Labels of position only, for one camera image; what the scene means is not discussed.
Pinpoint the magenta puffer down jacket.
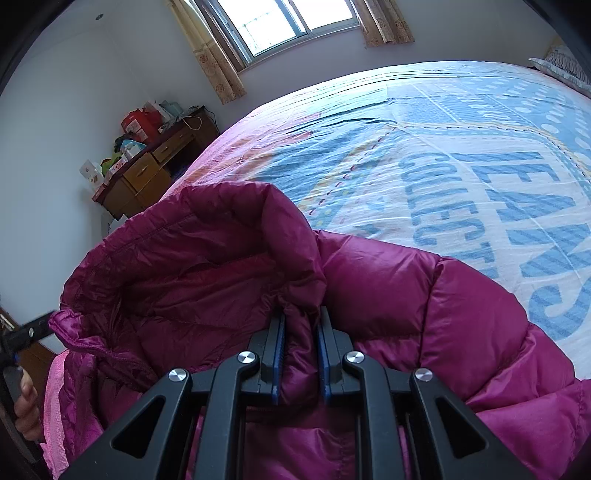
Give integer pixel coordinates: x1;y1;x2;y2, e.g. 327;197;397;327
44;182;590;479

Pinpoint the person's left hand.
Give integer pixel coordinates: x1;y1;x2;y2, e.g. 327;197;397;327
14;370;43;442

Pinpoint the wooden desk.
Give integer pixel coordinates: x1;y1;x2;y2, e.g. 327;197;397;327
92;106;219;220

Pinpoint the white card box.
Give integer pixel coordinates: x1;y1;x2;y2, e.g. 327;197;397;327
79;160;104;191

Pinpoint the green cloth on desk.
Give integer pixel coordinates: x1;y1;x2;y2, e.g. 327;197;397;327
100;135;130;175

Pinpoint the red gift bag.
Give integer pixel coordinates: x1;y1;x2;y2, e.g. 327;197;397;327
121;108;162;144

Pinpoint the pink and blue bed sheet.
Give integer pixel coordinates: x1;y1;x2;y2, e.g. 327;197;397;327
176;61;590;379

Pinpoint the right beige curtain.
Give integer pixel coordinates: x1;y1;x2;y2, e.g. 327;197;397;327
352;0;415;47

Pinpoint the patterned pillow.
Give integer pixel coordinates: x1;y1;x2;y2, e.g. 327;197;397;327
529;44;591;97

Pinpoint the window with white frame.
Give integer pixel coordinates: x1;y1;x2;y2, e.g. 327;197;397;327
197;0;359;70

